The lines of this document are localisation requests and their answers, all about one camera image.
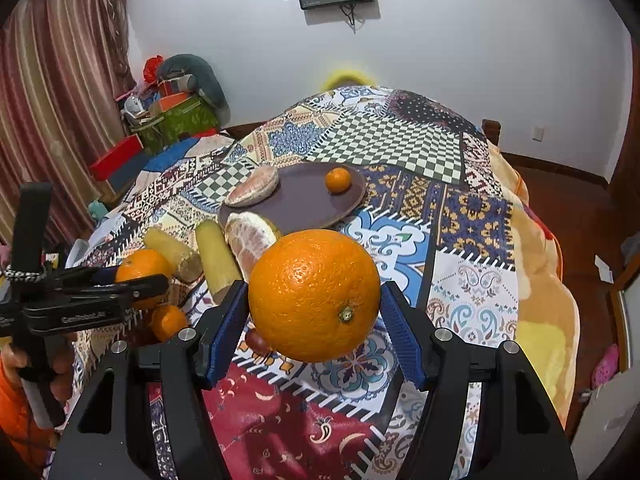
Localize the long sugarcane piece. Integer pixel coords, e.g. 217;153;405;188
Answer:
195;220;244;306

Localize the red flat box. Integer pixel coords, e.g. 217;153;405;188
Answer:
90;135;151;181

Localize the orange gift box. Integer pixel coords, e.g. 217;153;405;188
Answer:
150;92;193;113

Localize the large orange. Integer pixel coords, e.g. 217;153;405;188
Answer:
248;229;382;362

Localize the pink slipper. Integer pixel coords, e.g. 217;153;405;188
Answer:
591;344;620;391

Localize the short sugarcane piece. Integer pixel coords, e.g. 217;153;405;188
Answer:
144;226;203;283

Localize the person's left forearm orange sleeve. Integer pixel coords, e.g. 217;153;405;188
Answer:
0;360;61;476

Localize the brown round plate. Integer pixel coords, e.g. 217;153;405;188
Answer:
218;162;367;233

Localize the peeled pomelo segment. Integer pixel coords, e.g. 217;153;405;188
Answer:
225;211;283;283

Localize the orange fleece blanket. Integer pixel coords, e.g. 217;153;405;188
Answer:
480;135;581;426

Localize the black monitor cable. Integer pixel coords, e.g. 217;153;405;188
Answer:
340;2;366;33

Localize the striped red curtain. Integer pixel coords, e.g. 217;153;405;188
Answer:
0;0;138;246

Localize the pomelo piece with rind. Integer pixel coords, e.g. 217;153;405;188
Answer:
224;167;280;207

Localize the small mandarin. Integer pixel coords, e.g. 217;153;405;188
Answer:
325;167;352;194
150;305;189;343

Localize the medium orange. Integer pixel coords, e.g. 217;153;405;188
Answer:
114;249;175;311

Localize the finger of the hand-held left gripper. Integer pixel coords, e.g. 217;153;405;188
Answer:
62;265;122;289
97;274;171;307

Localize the person's left hand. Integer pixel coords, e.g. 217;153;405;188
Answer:
0;332;77;403

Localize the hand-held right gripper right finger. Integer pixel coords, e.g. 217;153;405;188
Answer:
380;280;581;480

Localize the red date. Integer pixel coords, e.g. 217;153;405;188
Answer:
245;329;271;353

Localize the patchwork printed blanket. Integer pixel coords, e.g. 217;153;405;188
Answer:
65;85;521;480

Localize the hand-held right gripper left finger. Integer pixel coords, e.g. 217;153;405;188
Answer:
50;280;251;480

